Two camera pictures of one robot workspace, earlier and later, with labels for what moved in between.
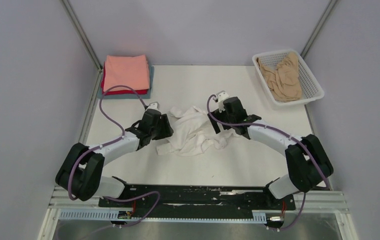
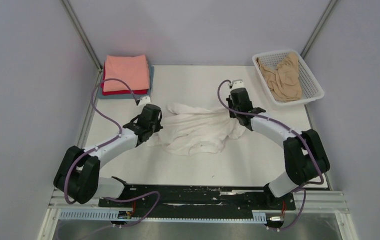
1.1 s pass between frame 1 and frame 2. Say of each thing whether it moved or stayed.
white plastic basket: stayed
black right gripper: moved
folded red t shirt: stayed
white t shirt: stayed
